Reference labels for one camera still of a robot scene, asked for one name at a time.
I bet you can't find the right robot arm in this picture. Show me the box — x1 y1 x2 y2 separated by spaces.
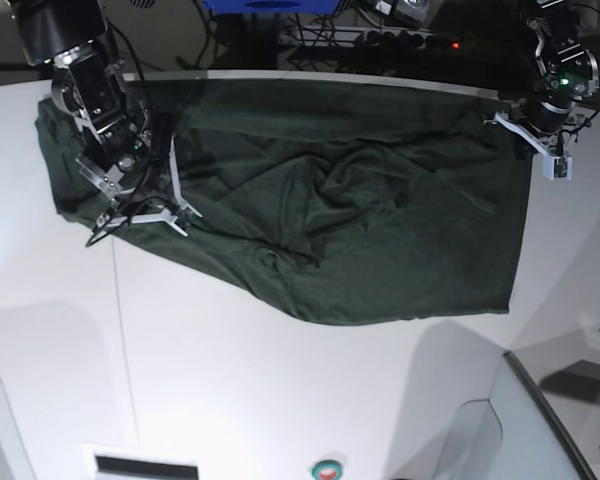
8 1 191 240

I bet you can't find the red green emergency button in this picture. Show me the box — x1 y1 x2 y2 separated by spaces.
311 459 343 480

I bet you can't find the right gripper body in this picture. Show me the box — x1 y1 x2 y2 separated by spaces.
92 114 174 235

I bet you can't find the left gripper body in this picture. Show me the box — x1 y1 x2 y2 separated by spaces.
512 98 593 145

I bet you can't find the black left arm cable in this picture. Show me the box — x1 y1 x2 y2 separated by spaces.
554 117 594 156

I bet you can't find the grey monitor edge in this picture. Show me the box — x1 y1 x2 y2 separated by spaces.
505 351 600 479

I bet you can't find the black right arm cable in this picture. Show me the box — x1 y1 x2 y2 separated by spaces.
83 124 176 249

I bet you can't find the grey power strip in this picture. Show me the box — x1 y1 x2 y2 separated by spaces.
354 29 463 52

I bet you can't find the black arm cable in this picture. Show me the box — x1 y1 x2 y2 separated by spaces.
83 124 176 249
554 117 594 156

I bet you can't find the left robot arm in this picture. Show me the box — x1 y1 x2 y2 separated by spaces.
517 1 599 153

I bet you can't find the blue box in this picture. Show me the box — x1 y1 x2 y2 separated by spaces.
203 0 340 14

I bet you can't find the dark green t-shirt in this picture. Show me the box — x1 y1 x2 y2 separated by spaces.
33 79 544 326

